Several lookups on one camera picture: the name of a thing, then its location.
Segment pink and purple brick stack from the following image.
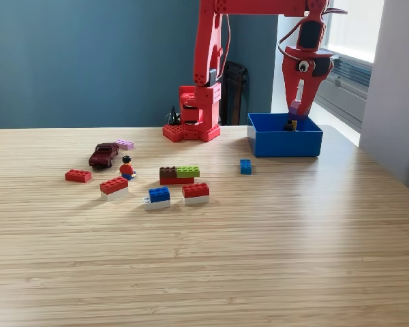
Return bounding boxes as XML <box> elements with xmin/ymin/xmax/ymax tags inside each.
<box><xmin>288</xmin><ymin>99</ymin><xmax>309</xmax><ymax>122</ymax></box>

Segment dark red toy car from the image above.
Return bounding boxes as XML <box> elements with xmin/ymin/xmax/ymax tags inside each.
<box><xmin>88</xmin><ymin>142</ymin><xmax>120</xmax><ymax>169</ymax></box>

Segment blue plastic bin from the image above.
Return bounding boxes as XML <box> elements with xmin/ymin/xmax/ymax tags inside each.
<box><xmin>247</xmin><ymin>112</ymin><xmax>324</xmax><ymax>158</ymax></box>

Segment grey window vent grille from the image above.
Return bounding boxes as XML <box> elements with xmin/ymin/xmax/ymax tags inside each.
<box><xmin>329</xmin><ymin>54</ymin><xmax>374</xmax><ymax>91</ymax></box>

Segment dark folded chair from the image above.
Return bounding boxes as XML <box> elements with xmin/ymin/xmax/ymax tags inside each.
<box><xmin>220</xmin><ymin>60</ymin><xmax>250</xmax><ymax>126</ymax></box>

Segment red and white brick stack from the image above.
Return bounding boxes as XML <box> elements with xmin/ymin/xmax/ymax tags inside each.
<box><xmin>100</xmin><ymin>176</ymin><xmax>130</xmax><ymax>201</ymax></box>
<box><xmin>181</xmin><ymin>183</ymin><xmax>211</xmax><ymax>206</ymax></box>

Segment brown green red brick stack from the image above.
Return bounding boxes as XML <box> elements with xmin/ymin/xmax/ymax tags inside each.
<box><xmin>159</xmin><ymin>166</ymin><xmax>201</xmax><ymax>186</ymax></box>

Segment blue and white brick stack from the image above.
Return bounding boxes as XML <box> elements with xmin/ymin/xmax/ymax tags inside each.
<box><xmin>142</xmin><ymin>187</ymin><xmax>172</xmax><ymax>211</ymax></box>

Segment toy figure red shirt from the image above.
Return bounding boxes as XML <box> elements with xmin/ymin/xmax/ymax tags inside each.
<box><xmin>119</xmin><ymin>155</ymin><xmax>137</xmax><ymax>181</ymax></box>

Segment red building brick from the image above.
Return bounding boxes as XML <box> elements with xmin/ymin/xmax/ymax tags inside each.
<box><xmin>64</xmin><ymin>168</ymin><xmax>93</xmax><ymax>184</ymax></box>

